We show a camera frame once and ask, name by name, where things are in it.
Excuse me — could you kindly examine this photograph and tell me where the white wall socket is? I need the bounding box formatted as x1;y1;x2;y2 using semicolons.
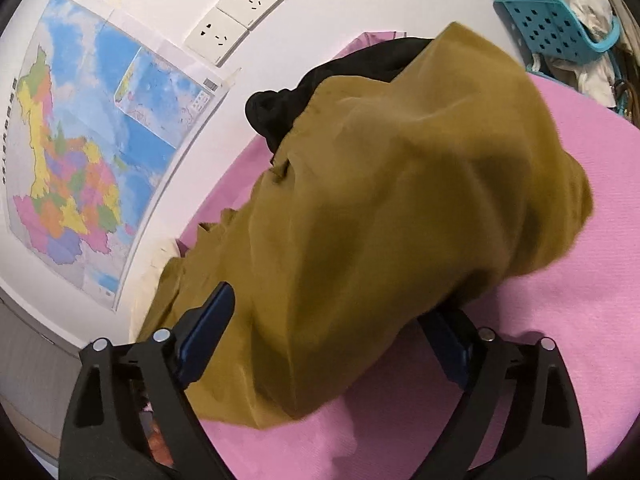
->
185;7;250;67
216;0;285;31

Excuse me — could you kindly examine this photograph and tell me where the olive green garment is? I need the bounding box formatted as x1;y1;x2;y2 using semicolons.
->
135;21;596;431

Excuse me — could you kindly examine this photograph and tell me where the black garment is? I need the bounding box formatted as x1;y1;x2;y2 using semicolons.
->
245;36;436;156

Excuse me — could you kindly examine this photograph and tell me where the blue perforated plastic rack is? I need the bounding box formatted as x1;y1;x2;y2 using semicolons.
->
475;0;623;68

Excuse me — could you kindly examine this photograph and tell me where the colourful wall map poster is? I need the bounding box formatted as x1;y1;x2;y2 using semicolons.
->
0;0;238;311

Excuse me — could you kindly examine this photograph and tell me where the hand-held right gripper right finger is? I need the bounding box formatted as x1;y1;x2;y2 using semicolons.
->
407;307;588;480

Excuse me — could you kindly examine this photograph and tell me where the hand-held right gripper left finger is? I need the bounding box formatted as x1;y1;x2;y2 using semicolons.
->
59;282;236;480

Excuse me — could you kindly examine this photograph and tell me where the pink blanket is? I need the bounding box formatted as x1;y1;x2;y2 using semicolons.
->
177;30;640;480

